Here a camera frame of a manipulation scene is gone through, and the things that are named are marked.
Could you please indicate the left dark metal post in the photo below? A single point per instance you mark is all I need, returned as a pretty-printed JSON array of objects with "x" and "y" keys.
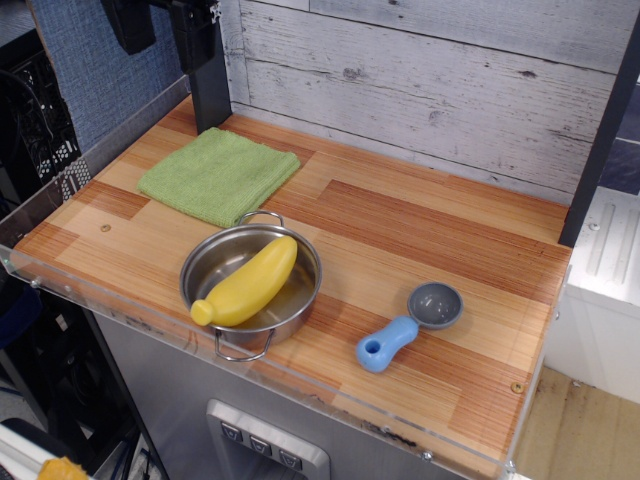
[{"x": 210, "y": 89}]

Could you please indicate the silver metal pot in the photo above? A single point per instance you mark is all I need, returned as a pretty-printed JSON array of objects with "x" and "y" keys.
[{"x": 220, "y": 255}]

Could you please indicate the right dark metal post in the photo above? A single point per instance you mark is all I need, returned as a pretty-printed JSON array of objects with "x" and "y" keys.
[{"x": 613, "y": 115}]

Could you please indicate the green folded cloth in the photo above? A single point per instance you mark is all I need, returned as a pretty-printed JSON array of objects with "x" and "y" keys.
[{"x": 218, "y": 177}]

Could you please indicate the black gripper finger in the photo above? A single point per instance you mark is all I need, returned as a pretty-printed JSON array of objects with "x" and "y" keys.
[
  {"x": 131, "y": 23},
  {"x": 194, "y": 26}
]

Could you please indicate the dark metal post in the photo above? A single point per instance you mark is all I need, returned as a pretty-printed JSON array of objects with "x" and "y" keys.
[
  {"x": 210, "y": 89},
  {"x": 613, "y": 115}
]

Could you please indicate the white ridged block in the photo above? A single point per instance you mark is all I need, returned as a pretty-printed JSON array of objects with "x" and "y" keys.
[{"x": 605, "y": 258}]

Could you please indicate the silver button panel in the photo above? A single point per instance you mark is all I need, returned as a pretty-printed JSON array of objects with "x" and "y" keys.
[{"x": 250, "y": 448}]

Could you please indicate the clear acrylic edge guard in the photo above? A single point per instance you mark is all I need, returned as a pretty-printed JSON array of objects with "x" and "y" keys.
[{"x": 452, "y": 401}]

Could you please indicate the blue grey toy scoop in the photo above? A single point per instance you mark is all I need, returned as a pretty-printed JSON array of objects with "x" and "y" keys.
[{"x": 432, "y": 306}]

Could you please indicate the yellow object at corner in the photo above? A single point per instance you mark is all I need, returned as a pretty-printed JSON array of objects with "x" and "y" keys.
[{"x": 61, "y": 469}]

